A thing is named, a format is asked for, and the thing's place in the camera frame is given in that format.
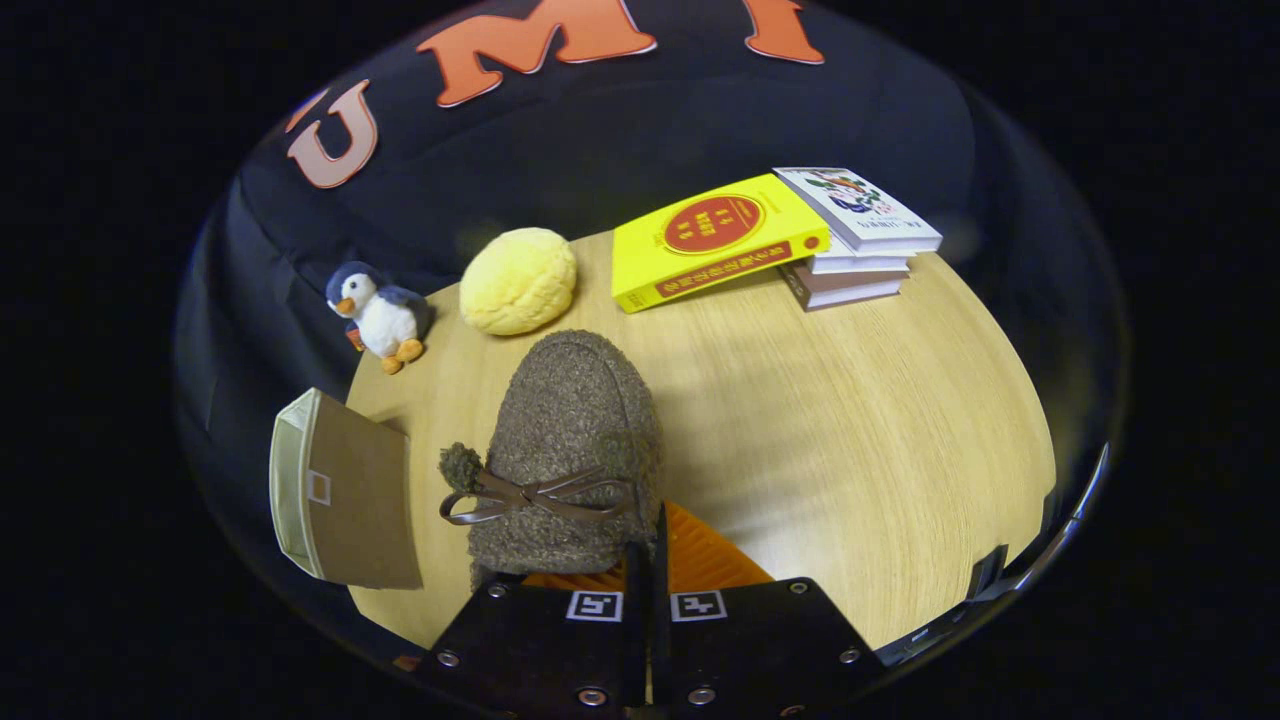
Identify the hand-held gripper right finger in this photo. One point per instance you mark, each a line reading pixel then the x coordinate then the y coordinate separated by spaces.
pixel 660 560

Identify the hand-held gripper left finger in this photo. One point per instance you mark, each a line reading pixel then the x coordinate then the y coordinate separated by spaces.
pixel 540 650

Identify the brown fuzzy shoe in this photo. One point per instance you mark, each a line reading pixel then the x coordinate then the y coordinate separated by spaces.
pixel 570 420

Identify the beige fabric storage box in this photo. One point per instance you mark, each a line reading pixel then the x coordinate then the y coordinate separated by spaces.
pixel 360 500

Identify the yellow book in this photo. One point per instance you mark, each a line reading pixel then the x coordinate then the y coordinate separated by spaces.
pixel 700 250

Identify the yellow plush bun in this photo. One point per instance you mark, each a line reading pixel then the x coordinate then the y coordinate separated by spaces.
pixel 518 280

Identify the brown book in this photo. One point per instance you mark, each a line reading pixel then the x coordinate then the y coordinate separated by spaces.
pixel 850 290

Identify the plain white book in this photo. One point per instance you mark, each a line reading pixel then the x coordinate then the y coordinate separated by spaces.
pixel 860 264

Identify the plush penguin toy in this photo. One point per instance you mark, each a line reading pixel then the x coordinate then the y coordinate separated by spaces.
pixel 385 320

